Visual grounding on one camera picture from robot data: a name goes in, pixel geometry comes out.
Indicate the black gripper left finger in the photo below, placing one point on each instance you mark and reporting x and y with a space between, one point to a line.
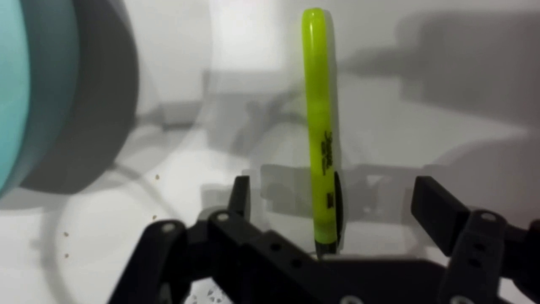
225 258

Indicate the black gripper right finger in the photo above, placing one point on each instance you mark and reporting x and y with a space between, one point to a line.
478 258

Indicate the lime green highlighter pen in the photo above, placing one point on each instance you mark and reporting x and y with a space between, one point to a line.
319 111

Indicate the teal bowl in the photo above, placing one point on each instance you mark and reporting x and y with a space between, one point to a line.
27 84

